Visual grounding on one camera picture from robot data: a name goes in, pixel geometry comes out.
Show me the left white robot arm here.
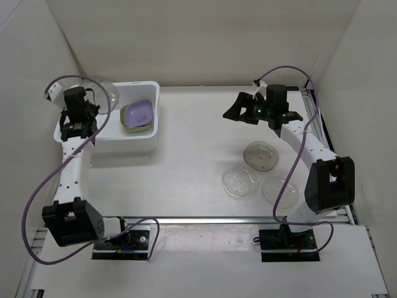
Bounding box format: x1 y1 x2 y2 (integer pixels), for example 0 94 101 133
42 86 105 247

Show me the aluminium frame rail front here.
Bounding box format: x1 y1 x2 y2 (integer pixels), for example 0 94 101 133
102 216 291 227

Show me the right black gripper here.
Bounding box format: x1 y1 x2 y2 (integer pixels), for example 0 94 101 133
223 93 273 125

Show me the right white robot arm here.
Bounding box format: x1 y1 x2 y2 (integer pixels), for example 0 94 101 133
223 84 355 248

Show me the aluminium frame rail right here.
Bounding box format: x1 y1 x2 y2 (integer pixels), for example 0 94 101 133
301 88 357 225

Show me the white plastic bin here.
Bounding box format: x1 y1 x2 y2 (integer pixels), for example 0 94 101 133
53 81 161 153

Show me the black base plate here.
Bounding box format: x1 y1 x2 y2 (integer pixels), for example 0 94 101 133
253 224 320 263
91 225 151 261

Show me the smoky clear plate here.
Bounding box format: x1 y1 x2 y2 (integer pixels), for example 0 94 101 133
243 141 279 172
79 77 119 115

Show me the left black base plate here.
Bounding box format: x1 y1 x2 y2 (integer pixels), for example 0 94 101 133
91 225 151 261

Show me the purple panda plate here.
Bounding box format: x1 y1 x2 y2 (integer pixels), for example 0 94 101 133
123 99 153 128

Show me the clear textured plate right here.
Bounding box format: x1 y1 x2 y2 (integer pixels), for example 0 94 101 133
261 175 301 209

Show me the clear textured plate left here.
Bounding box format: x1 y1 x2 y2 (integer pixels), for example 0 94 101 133
221 166 259 197

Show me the clear textured plate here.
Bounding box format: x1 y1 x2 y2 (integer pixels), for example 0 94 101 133
261 175 301 209
221 166 259 197

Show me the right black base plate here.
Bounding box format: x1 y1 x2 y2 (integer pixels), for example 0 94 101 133
253 224 320 263

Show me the aluminium frame rail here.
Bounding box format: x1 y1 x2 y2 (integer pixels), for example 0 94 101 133
301 88 357 225
102 216 291 227

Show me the green panda plate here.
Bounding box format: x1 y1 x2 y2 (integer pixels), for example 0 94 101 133
120 106 152 132

